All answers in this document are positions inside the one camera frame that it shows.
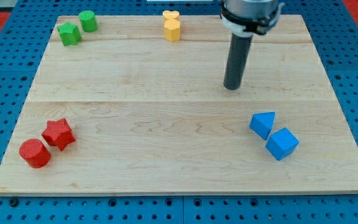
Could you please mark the blue cube block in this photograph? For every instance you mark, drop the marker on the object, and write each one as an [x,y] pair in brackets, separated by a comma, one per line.
[282,143]

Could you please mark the yellow hexagon block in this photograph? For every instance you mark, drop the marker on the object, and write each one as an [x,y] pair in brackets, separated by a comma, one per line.
[172,30]

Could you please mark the green star block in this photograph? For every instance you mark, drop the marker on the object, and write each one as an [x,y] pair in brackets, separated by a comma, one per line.
[69,34]

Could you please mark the blue triangle block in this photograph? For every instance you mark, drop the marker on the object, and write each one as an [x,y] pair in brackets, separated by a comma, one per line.
[262,123]

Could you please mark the wooden board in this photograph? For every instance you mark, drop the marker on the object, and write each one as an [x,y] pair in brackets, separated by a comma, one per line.
[151,117]

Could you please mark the red star block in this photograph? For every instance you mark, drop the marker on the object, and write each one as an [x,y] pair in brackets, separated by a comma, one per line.
[58,133]

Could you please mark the green cylinder block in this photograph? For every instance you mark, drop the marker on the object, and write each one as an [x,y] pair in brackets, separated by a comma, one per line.
[88,21]

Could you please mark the red cylinder block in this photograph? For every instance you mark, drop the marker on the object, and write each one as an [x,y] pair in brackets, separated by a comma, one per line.
[34,152]

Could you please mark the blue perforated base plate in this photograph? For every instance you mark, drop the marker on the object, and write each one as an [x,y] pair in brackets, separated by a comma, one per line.
[25,28]

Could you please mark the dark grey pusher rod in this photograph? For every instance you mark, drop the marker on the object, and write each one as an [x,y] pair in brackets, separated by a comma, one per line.
[236,61]

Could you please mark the yellow heart block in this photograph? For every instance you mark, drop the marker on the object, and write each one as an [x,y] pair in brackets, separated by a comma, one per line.
[171,15]

